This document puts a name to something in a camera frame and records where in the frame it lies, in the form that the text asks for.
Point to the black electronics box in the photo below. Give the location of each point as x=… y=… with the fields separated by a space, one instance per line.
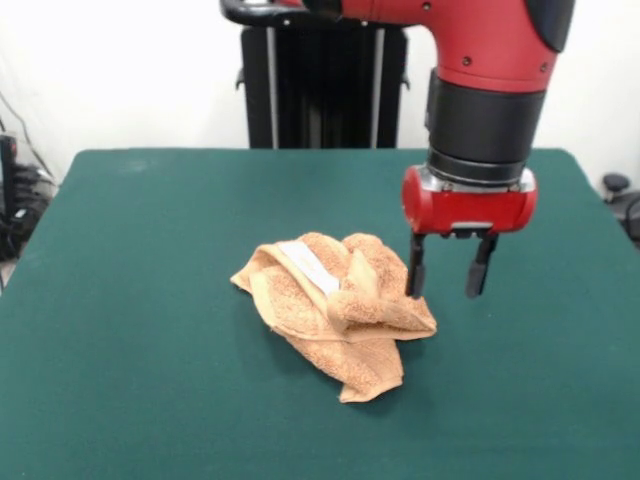
x=9 y=200

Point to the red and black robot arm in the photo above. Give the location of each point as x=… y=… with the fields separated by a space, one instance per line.
x=490 y=75

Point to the dark green table cloth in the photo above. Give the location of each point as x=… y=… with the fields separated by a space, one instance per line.
x=150 y=325

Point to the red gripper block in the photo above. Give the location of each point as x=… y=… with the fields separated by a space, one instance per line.
x=470 y=212

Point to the tan terry towel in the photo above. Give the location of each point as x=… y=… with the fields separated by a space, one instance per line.
x=350 y=320

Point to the black office chair base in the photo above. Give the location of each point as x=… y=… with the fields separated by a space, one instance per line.
x=622 y=200

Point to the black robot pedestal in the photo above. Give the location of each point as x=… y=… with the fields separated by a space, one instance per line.
x=320 y=90

